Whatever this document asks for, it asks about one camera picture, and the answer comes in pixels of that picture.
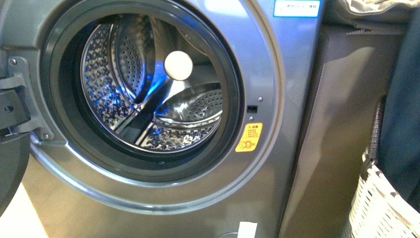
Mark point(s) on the dark blue-grey garment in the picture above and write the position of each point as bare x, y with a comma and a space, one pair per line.
399, 150

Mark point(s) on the grey front-load washing machine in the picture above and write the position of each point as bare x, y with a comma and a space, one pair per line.
80, 182

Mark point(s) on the washing machine door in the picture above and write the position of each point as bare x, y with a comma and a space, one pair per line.
14, 147

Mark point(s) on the orange warning sticker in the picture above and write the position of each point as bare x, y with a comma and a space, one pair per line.
250, 137

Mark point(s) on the stainless steel drum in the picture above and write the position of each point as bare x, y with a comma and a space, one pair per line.
149, 84

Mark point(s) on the white tape piece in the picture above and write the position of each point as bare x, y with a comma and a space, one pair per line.
247, 229

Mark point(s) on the white blue energy label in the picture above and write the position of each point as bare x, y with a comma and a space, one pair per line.
296, 8

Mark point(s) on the grey cabinet beside washer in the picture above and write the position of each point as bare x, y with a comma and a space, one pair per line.
352, 69

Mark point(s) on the patterned cloth on cabinet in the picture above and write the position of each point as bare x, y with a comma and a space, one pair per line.
371, 7

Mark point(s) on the white woven laundry basket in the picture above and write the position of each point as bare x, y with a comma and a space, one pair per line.
379, 211

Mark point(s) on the dark wrapped basket handle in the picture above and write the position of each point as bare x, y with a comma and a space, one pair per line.
375, 132

